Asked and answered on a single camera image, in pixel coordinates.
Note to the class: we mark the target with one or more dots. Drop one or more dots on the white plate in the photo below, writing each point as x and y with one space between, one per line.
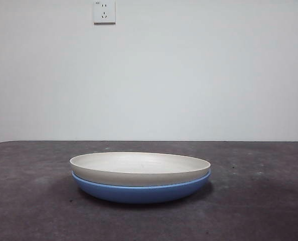
139 175

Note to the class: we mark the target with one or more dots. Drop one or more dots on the blue plate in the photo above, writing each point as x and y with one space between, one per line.
139 194

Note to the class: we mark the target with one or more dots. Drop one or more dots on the white wall power outlet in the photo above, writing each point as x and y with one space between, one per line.
104 12

